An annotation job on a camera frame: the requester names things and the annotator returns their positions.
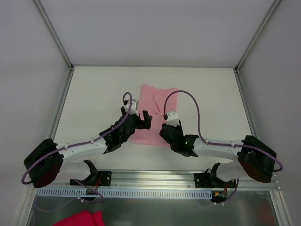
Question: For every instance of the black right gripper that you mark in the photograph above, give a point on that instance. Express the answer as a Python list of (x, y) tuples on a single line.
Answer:
[(166, 131)]

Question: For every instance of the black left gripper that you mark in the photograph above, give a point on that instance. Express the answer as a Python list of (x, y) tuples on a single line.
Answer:
[(140, 121)]

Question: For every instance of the pink t-shirt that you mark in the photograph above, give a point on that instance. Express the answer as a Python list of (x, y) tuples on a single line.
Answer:
[(152, 100)]

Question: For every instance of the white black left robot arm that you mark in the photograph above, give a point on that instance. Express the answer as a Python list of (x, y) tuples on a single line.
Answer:
[(48, 162)]

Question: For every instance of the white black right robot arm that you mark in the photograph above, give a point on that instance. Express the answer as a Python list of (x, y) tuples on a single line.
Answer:
[(249, 157)]

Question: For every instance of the red t-shirt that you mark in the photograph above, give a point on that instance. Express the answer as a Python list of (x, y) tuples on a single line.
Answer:
[(83, 218)]

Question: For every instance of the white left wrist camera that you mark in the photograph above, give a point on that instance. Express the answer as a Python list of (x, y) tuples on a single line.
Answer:
[(131, 107)]

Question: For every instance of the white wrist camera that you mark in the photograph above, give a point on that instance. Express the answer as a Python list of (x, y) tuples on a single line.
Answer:
[(131, 107), (172, 118)]

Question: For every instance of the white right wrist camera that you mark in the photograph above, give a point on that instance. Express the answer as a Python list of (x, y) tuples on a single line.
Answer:
[(172, 118)]

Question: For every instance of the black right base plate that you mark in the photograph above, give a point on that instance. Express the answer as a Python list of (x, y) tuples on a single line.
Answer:
[(205, 180)]

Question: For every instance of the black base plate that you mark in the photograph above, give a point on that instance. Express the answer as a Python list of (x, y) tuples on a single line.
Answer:
[(103, 179), (205, 180)]

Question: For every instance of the aluminium mounting rail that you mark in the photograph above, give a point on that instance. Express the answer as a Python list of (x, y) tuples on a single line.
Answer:
[(146, 179)]

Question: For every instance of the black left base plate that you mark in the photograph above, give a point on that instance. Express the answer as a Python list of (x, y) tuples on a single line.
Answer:
[(103, 179)]

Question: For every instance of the slotted white cable duct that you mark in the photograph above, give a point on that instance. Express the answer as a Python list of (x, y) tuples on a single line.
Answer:
[(126, 193)]

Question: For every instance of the right aluminium frame post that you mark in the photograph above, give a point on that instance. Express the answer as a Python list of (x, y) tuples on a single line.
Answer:
[(266, 19)]

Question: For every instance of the aluminium frame post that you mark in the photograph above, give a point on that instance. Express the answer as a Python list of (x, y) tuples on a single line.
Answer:
[(266, 19), (46, 20)]

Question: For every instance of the left aluminium frame post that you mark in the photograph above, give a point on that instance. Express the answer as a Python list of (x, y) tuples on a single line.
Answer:
[(46, 20)]

